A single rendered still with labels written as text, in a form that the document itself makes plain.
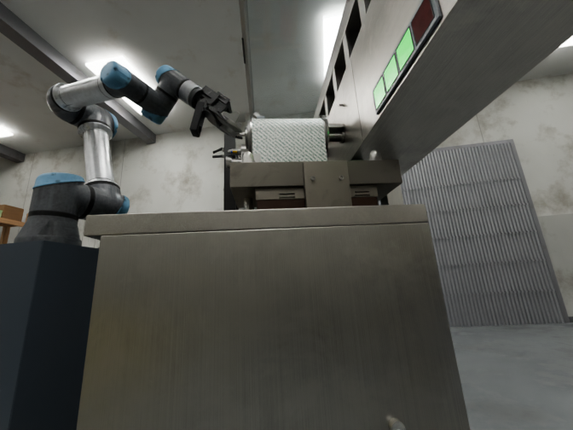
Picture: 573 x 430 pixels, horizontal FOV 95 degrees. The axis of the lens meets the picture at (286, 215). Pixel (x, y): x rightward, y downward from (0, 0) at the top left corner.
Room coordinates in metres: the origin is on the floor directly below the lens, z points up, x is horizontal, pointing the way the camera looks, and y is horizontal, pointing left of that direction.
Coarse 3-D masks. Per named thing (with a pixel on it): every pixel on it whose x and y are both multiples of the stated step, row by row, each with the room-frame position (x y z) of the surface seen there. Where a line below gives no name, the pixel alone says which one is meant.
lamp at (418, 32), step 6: (426, 0) 0.34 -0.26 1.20; (420, 6) 0.36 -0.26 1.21; (426, 6) 0.34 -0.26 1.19; (420, 12) 0.36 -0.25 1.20; (426, 12) 0.35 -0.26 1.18; (414, 18) 0.37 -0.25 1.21; (420, 18) 0.36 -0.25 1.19; (426, 18) 0.35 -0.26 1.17; (432, 18) 0.34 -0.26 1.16; (414, 24) 0.38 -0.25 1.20; (420, 24) 0.36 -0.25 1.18; (426, 24) 0.35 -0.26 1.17; (414, 30) 0.38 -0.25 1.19; (420, 30) 0.37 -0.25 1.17; (414, 36) 0.38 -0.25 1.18; (420, 36) 0.37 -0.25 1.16
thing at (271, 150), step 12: (252, 144) 0.75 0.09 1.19; (264, 144) 0.75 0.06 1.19; (276, 144) 0.75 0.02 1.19; (288, 144) 0.76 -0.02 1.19; (300, 144) 0.76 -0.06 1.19; (312, 144) 0.77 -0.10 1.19; (324, 144) 0.77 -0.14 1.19; (264, 156) 0.75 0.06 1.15; (276, 156) 0.75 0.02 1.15; (288, 156) 0.76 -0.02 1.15; (300, 156) 0.76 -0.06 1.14; (312, 156) 0.76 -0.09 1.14; (324, 156) 0.77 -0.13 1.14
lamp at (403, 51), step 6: (408, 30) 0.40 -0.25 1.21; (408, 36) 0.40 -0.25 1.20; (402, 42) 0.42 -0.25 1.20; (408, 42) 0.40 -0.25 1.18; (402, 48) 0.42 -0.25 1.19; (408, 48) 0.41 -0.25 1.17; (402, 54) 0.43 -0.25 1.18; (408, 54) 0.41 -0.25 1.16; (402, 60) 0.43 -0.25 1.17; (402, 66) 0.43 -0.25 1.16
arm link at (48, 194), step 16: (48, 176) 0.71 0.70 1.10; (64, 176) 0.73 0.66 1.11; (32, 192) 0.72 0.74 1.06; (48, 192) 0.71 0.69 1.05; (64, 192) 0.74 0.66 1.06; (80, 192) 0.77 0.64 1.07; (32, 208) 0.71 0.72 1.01; (48, 208) 0.72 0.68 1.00; (64, 208) 0.74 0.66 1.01; (80, 208) 0.79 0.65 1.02
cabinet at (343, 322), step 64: (128, 256) 0.47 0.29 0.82; (192, 256) 0.48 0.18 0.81; (256, 256) 0.49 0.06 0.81; (320, 256) 0.50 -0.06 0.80; (384, 256) 0.51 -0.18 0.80; (128, 320) 0.47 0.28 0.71; (192, 320) 0.48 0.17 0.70; (256, 320) 0.49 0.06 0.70; (320, 320) 0.50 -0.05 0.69; (384, 320) 0.51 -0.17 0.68; (448, 320) 0.52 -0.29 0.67; (128, 384) 0.47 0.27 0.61; (192, 384) 0.48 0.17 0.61; (256, 384) 0.49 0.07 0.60; (320, 384) 0.50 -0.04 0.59; (384, 384) 0.51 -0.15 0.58; (448, 384) 0.52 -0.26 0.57
